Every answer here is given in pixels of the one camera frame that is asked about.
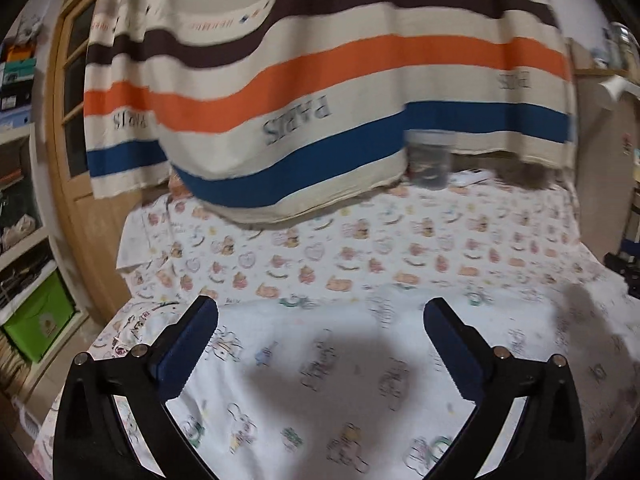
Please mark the white handheld device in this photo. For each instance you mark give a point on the white handheld device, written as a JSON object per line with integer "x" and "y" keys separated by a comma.
{"x": 470, "y": 176}

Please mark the stack of shoe boxes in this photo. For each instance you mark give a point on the stack of shoe boxes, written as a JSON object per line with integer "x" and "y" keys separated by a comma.
{"x": 17, "y": 85}

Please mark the clear plastic lidded container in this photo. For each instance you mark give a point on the clear plastic lidded container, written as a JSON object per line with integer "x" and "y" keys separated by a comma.
{"x": 430, "y": 160}

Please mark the white cartoon print pants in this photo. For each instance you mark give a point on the white cartoon print pants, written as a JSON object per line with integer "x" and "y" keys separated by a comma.
{"x": 325, "y": 360}

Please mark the bear print blanket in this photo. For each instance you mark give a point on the bear print blanket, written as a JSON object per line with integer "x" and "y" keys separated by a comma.
{"x": 350, "y": 250}

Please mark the striped hanging cloth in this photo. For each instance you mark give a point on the striped hanging cloth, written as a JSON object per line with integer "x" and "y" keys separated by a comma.
{"x": 325, "y": 85}

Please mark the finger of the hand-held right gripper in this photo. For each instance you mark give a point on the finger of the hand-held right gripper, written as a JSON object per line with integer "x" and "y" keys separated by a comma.
{"x": 625, "y": 270}

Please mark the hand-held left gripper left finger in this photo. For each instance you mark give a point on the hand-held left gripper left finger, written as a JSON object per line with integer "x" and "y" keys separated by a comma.
{"x": 187, "y": 350}

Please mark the white cup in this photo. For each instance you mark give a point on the white cup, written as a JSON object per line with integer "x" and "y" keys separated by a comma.
{"x": 617, "y": 91}

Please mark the wooden door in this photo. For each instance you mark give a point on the wooden door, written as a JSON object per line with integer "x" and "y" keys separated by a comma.
{"x": 80, "y": 185}

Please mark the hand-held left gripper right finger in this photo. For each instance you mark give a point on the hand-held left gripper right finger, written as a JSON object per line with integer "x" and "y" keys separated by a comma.
{"x": 457, "y": 355}

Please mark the green storage bin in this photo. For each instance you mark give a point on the green storage bin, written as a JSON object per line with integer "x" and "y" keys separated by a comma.
{"x": 37, "y": 320}

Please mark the white shelf unit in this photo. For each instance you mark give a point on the white shelf unit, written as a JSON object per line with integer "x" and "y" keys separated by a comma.
{"x": 20, "y": 240}

